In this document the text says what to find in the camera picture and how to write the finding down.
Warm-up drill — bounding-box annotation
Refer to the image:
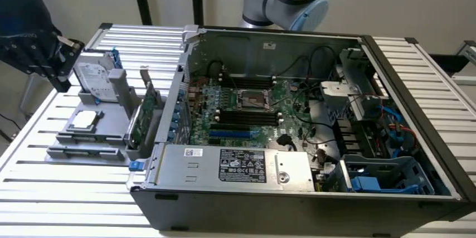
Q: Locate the silver hard disk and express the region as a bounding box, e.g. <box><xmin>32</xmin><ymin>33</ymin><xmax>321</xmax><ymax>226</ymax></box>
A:
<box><xmin>72</xmin><ymin>47</ymin><xmax>123</xmax><ymax>104</ymax></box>

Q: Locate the grey power supply unit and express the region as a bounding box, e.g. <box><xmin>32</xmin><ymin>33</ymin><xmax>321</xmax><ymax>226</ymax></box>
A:
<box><xmin>152</xmin><ymin>144</ymin><xmax>317</xmax><ymax>193</ymax></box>

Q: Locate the red wire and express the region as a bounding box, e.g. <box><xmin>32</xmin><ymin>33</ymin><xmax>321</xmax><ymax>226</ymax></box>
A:
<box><xmin>393</xmin><ymin>125</ymin><xmax>417</xmax><ymax>150</ymax></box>

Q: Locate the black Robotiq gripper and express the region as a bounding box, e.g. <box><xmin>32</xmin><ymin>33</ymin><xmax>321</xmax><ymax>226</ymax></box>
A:
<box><xmin>0</xmin><ymin>0</ymin><xmax>72</xmax><ymax>93</ymax></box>

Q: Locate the green graphics card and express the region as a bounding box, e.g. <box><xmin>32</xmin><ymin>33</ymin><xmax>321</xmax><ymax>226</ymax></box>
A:
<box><xmin>125</xmin><ymin>66</ymin><xmax>165</xmax><ymax>149</ymax></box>

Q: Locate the black floor cable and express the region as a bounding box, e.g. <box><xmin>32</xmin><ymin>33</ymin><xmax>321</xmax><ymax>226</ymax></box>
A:
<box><xmin>0</xmin><ymin>112</ymin><xmax>20</xmax><ymax>142</ymax></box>

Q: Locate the short black looped wire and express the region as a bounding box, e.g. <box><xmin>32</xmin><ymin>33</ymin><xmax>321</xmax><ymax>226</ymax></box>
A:
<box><xmin>207</xmin><ymin>60</ymin><xmax>224</xmax><ymax>79</ymax></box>

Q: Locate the grey metal disk bay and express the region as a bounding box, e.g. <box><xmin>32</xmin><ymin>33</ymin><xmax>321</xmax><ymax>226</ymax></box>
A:
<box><xmin>319</xmin><ymin>48</ymin><xmax>391</xmax><ymax>122</ymax></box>

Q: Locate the silver CPU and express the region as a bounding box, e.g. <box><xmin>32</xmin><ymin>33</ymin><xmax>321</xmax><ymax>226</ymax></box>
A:
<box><xmin>72</xmin><ymin>110</ymin><xmax>104</xmax><ymax>132</ymax></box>

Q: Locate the green motherboard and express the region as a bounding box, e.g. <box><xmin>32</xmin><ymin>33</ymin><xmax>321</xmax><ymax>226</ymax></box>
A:
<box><xmin>181</xmin><ymin>77</ymin><xmax>317</xmax><ymax>149</ymax></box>

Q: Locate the long black arched wire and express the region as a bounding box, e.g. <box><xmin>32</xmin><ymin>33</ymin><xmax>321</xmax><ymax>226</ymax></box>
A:
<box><xmin>277</xmin><ymin>45</ymin><xmax>340</xmax><ymax>83</ymax></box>

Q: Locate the blue expansion slot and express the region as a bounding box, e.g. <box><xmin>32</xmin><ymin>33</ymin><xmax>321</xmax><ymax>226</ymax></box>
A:
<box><xmin>209</xmin><ymin>129</ymin><xmax>252</xmax><ymax>137</ymax></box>

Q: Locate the thick black power wire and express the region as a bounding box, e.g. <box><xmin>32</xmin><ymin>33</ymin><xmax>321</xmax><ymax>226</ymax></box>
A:
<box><xmin>276</xmin><ymin>134</ymin><xmax>297</xmax><ymax>153</ymax></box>

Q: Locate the RAM stick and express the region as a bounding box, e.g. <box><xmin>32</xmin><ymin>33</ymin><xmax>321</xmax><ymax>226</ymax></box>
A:
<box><xmin>69</xmin><ymin>134</ymin><xmax>124</xmax><ymax>142</ymax></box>
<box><xmin>63</xmin><ymin>150</ymin><xmax>117</xmax><ymax>158</ymax></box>

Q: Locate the blue wire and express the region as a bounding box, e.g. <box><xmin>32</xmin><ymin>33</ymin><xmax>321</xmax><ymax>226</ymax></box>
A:
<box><xmin>375</xmin><ymin>103</ymin><xmax>405</xmax><ymax>158</ymax></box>

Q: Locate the blue plastic disk bay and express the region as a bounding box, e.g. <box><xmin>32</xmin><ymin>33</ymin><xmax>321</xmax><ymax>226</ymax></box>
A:
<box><xmin>325</xmin><ymin>153</ymin><xmax>436</xmax><ymax>195</ymax></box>

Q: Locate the black open PC case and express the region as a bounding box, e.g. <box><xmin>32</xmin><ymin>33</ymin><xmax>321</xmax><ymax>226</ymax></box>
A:
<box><xmin>125</xmin><ymin>25</ymin><xmax>476</xmax><ymax>232</ymax></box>

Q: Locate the CPU socket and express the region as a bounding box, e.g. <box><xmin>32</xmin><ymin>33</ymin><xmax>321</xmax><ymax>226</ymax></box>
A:
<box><xmin>232</xmin><ymin>89</ymin><xmax>272</xmax><ymax>111</ymax></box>

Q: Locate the grey parts rack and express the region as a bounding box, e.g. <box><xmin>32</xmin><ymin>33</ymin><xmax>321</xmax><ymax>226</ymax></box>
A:
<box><xmin>44</xmin><ymin>67</ymin><xmax>169</xmax><ymax>167</ymax></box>

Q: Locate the aluminium profile frame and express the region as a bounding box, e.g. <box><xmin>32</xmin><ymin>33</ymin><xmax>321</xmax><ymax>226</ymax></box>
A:
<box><xmin>427</xmin><ymin>40</ymin><xmax>476</xmax><ymax>83</ymax></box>

